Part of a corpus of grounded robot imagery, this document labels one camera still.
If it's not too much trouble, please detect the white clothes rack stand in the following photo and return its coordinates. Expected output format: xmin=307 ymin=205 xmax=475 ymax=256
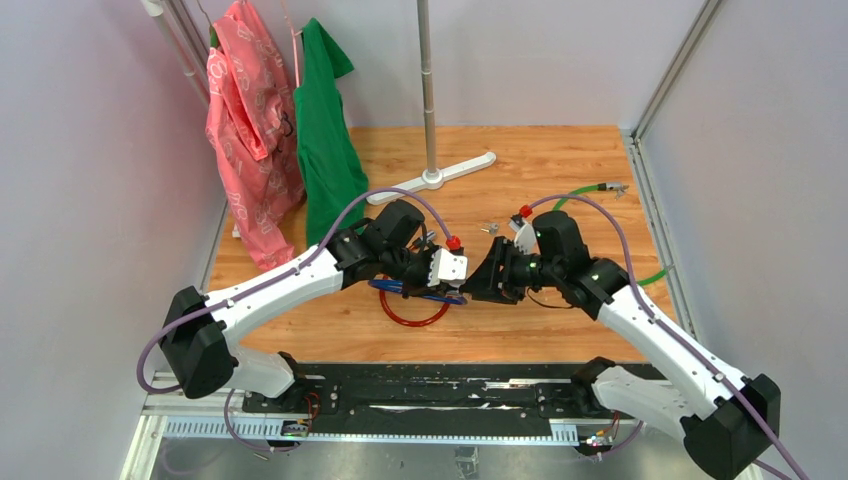
xmin=367 ymin=0 xmax=497 ymax=205

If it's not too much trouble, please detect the aluminium frame rail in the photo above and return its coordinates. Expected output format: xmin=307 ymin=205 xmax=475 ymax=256
xmin=119 ymin=370 xmax=763 ymax=480

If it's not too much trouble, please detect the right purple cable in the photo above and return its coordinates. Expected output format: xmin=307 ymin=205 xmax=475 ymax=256
xmin=510 ymin=193 xmax=812 ymax=480

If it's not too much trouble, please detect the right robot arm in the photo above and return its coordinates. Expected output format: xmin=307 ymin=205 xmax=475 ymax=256
xmin=460 ymin=211 xmax=781 ymax=479

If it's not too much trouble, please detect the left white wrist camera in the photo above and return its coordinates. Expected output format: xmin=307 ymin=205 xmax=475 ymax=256
xmin=427 ymin=247 xmax=469 ymax=287

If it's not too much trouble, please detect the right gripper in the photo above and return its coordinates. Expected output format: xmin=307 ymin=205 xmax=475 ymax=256
xmin=459 ymin=236 xmax=563 ymax=305

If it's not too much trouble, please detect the green t-shirt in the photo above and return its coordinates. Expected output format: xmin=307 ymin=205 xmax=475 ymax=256
xmin=294 ymin=18 xmax=369 ymax=245

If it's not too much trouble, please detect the pink patterned garment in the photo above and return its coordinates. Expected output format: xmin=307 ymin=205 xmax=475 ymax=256
xmin=205 ymin=1 xmax=305 ymax=271

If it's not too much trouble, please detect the red cable lock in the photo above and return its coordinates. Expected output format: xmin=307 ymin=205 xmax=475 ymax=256
xmin=378 ymin=290 xmax=452 ymax=329

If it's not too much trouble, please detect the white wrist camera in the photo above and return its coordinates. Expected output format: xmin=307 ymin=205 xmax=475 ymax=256
xmin=427 ymin=247 xmax=469 ymax=287
xmin=509 ymin=205 xmax=537 ymax=254

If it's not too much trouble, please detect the blue cable lock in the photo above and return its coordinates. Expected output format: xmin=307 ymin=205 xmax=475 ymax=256
xmin=368 ymin=279 xmax=468 ymax=305

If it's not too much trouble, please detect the green cable lock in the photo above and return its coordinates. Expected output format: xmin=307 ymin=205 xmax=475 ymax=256
xmin=552 ymin=182 xmax=673 ymax=287

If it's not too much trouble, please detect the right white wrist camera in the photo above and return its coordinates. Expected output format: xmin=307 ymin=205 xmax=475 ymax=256
xmin=509 ymin=205 xmax=537 ymax=254

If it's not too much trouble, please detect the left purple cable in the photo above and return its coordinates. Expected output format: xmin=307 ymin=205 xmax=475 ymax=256
xmin=136 ymin=186 xmax=464 ymax=456

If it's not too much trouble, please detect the purple cable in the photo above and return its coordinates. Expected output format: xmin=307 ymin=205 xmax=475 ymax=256
xmin=136 ymin=186 xmax=464 ymax=456
xmin=510 ymin=193 xmax=812 ymax=480

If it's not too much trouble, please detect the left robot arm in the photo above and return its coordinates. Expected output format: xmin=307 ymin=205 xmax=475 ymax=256
xmin=156 ymin=200 xmax=468 ymax=413

